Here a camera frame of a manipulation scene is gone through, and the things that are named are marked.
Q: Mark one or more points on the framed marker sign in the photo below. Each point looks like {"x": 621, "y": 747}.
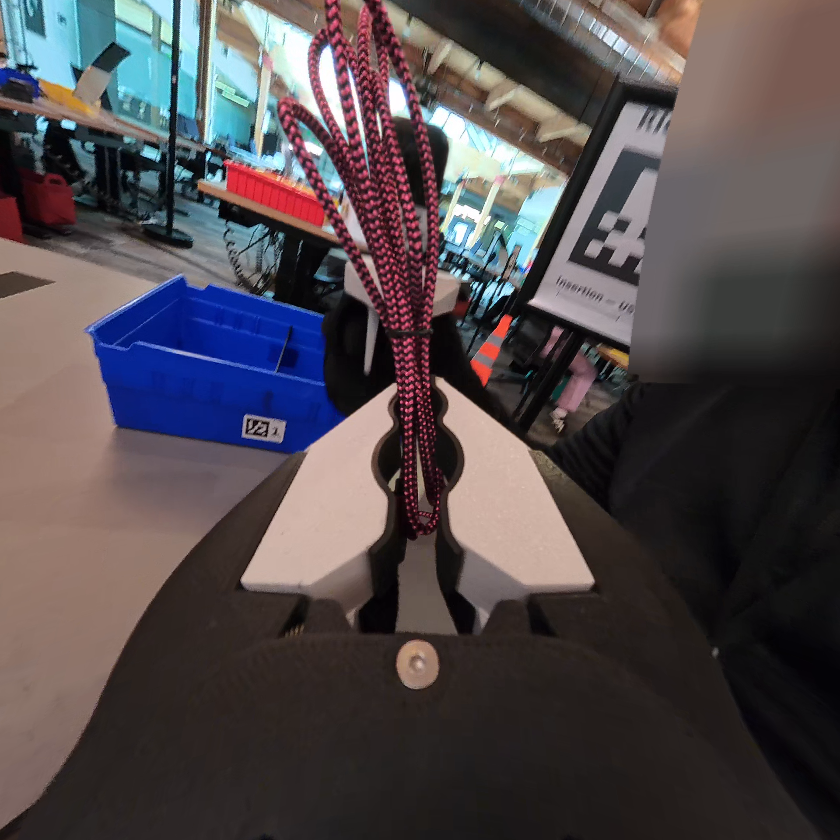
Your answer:
{"x": 590, "y": 282}

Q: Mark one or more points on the blue plastic bin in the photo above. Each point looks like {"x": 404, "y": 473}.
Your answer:
{"x": 197, "y": 407}

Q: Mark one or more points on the orange traffic cone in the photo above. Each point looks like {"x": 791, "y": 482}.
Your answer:
{"x": 489, "y": 354}

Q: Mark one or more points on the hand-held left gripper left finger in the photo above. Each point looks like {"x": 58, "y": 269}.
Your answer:
{"x": 315, "y": 525}

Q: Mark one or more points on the red canister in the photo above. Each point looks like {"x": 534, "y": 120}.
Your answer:
{"x": 49, "y": 203}

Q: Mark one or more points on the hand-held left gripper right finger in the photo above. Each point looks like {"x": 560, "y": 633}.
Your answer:
{"x": 525, "y": 525}

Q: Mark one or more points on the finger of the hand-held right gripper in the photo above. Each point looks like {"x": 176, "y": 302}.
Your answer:
{"x": 451, "y": 295}
{"x": 371, "y": 341}

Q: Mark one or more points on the wooden work table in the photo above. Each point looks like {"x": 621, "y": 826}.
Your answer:
{"x": 308, "y": 233}

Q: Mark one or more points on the long red plastic bin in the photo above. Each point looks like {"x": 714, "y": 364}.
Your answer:
{"x": 275, "y": 193}

